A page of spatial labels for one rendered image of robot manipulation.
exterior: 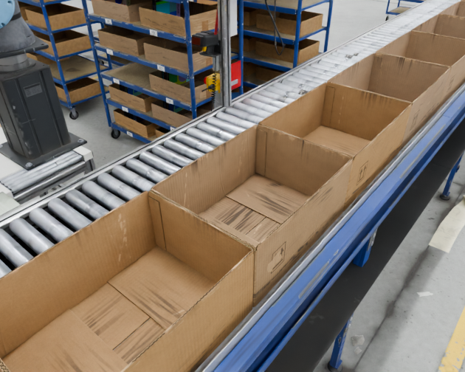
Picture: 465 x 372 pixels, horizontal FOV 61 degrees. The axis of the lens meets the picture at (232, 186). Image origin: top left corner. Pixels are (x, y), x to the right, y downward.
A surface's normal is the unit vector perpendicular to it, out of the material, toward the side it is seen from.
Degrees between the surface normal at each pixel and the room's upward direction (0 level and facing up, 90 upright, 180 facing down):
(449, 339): 0
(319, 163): 90
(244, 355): 0
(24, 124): 90
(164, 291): 1
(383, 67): 89
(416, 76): 89
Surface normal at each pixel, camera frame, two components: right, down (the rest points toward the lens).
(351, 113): -0.64, 0.45
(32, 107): 0.79, 0.36
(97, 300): -0.01, -0.81
